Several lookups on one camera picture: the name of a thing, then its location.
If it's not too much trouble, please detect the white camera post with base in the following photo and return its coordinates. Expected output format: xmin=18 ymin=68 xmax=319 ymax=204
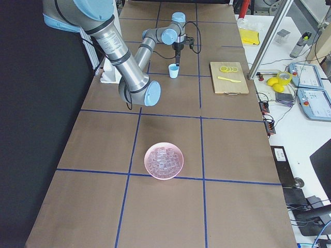
xmin=99 ymin=57 xmax=122 ymax=84

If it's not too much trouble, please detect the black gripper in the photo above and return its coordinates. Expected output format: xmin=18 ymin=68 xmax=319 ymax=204
xmin=172 ymin=42 xmax=184 ymax=66

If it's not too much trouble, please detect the light blue paper cup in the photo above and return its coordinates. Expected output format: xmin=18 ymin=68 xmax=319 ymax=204
xmin=168 ymin=64 xmax=179 ymax=79

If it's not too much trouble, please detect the aluminium frame post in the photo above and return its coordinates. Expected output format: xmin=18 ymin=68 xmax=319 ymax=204
xmin=247 ymin=0 xmax=294 ymax=80

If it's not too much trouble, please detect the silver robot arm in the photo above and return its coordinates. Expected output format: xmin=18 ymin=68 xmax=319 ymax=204
xmin=42 ymin=0 xmax=186 ymax=106

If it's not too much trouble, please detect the wooden cutting board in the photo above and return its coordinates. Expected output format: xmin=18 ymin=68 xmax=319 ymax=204
xmin=209 ymin=62 xmax=249 ymax=95

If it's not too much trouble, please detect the dark purple notebook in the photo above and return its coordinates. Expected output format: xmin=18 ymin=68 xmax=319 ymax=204
xmin=276 ymin=92 xmax=295 ymax=107

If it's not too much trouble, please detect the whole lemon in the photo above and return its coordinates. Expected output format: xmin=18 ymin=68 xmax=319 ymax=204
xmin=272 ymin=83 xmax=284 ymax=93
xmin=267 ymin=77 xmax=279 ymax=86

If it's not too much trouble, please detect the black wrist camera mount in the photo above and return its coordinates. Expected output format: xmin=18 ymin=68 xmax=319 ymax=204
xmin=184 ymin=36 xmax=194 ymax=50

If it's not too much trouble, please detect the pink bowl of ice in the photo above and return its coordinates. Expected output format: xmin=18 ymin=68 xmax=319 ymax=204
xmin=144 ymin=142 xmax=184 ymax=180

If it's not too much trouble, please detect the yellow tape roll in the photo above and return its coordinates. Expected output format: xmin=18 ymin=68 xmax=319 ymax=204
xmin=277 ymin=72 xmax=292 ymax=86

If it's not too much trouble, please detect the yellow cloth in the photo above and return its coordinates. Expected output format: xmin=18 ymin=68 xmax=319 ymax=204
xmin=239 ymin=28 xmax=260 ymax=45

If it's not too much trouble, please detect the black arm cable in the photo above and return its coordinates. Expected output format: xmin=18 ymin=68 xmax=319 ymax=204
xmin=152 ymin=21 xmax=202 ymax=59

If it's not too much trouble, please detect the teach pendant near board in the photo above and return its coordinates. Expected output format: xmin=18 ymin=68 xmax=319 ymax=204
xmin=289 ymin=63 xmax=324 ymax=89

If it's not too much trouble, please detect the yellow plastic knife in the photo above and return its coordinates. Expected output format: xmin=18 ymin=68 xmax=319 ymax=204
xmin=217 ymin=76 xmax=241 ymax=83

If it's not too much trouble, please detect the clear plastic bag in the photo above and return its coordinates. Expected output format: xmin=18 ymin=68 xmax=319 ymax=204
xmin=237 ymin=18 xmax=263 ymax=32

